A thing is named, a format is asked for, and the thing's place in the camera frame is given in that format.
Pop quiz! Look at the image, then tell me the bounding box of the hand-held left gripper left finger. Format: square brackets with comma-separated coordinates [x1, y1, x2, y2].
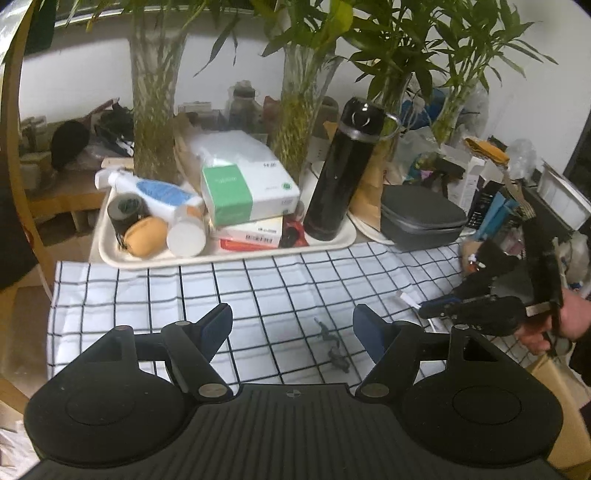
[60, 302, 234, 402]

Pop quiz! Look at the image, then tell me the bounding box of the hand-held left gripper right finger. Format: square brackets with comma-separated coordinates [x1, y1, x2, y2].
[352, 304, 513, 400]

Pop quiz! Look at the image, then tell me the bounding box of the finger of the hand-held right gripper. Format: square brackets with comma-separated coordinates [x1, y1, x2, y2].
[418, 298, 465, 320]

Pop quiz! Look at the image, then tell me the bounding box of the brown cardboard box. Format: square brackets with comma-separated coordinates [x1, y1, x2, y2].
[526, 353, 587, 472]

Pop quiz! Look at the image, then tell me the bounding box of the person's right hand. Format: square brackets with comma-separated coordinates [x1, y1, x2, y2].
[515, 291, 591, 356]

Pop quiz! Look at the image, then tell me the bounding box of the small metal charm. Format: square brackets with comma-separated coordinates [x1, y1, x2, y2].
[327, 348, 351, 372]

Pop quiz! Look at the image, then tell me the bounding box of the white black checked tablecloth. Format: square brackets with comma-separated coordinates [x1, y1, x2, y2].
[46, 240, 532, 384]

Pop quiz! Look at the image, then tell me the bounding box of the grey zip case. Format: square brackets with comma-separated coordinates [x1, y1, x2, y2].
[379, 185, 469, 245]

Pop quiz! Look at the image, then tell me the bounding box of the red white flat box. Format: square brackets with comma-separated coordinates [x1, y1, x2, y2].
[215, 217, 284, 252]

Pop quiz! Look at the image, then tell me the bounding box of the jar with white lid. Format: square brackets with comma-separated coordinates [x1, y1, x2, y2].
[166, 205, 207, 258]

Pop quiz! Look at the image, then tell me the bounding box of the blue carton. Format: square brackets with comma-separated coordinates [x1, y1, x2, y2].
[478, 191, 520, 241]

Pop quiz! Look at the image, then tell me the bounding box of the black carton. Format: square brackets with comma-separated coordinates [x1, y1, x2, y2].
[467, 180, 502, 229]

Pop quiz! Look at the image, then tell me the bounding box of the tan bread roll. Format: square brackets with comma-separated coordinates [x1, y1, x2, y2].
[124, 216, 169, 257]

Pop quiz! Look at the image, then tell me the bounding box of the small red item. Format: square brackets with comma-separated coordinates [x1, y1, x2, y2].
[279, 215, 309, 247]

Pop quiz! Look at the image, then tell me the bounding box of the white open carton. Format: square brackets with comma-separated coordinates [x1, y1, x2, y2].
[443, 145, 485, 217]

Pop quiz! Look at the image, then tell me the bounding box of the green white tissue box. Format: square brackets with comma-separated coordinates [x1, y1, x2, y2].
[200, 159, 302, 227]

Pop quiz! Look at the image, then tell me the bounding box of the white plastic container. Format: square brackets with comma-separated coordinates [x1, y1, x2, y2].
[536, 161, 591, 232]

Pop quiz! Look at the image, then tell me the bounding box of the black tape roll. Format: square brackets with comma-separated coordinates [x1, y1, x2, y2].
[107, 194, 151, 236]

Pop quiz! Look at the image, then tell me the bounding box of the white bottle with blue label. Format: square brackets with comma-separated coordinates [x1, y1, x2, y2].
[95, 168, 205, 217]

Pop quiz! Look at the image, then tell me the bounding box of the black thermos bottle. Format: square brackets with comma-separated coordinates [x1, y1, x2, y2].
[302, 97, 400, 241]

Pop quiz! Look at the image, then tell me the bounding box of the clear plastic bottle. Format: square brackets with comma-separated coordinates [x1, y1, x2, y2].
[505, 138, 539, 181]

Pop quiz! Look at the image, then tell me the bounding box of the yellow cloth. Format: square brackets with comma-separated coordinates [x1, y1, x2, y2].
[463, 137, 511, 164]

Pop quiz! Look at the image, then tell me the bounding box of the white plastic pack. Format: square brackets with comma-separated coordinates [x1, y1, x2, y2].
[189, 130, 278, 174]

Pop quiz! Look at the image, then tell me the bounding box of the bamboo plant in glass vase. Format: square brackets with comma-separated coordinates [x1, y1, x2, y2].
[88, 0, 241, 185]
[416, 0, 559, 146]
[342, 0, 462, 139]
[252, 0, 356, 185]

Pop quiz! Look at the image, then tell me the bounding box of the wooden frame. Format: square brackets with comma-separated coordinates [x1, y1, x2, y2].
[0, 0, 54, 301]

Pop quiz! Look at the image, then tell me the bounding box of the dark wall screen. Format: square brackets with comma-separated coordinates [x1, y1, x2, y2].
[23, 0, 134, 56]

